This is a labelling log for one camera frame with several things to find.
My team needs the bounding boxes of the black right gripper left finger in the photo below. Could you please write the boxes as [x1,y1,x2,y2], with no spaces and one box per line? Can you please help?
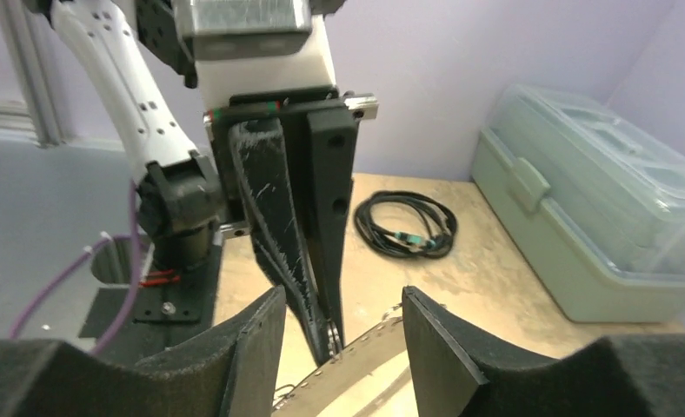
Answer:
[0,287,286,416]

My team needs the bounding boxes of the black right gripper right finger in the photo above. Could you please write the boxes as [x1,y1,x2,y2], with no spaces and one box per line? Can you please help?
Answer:
[402,286,685,416]

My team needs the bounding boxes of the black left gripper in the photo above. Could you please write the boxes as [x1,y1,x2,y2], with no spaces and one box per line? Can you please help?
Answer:
[204,86,378,366]

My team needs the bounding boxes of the perforated metal key plate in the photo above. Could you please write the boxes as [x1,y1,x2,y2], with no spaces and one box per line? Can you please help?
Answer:
[272,303,406,416]

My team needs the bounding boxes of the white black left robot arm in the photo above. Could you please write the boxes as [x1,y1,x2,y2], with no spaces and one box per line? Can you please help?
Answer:
[26,1,379,365]

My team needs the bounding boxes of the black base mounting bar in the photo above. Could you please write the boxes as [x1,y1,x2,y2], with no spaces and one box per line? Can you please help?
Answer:
[78,242,223,365]

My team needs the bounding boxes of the green plastic toolbox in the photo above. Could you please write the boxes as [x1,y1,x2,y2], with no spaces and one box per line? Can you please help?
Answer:
[472,84,685,323]

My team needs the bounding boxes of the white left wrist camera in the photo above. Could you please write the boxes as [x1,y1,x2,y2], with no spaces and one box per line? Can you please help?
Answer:
[171,0,342,109]

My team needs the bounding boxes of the coiled black cable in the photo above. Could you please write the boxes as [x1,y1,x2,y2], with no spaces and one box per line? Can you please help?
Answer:
[353,190,459,261]

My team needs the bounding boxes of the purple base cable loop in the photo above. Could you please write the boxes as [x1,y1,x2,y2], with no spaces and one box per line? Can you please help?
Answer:
[8,178,145,355]

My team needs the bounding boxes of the aluminium side rail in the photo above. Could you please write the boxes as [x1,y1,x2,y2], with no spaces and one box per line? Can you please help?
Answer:
[0,1,65,148]

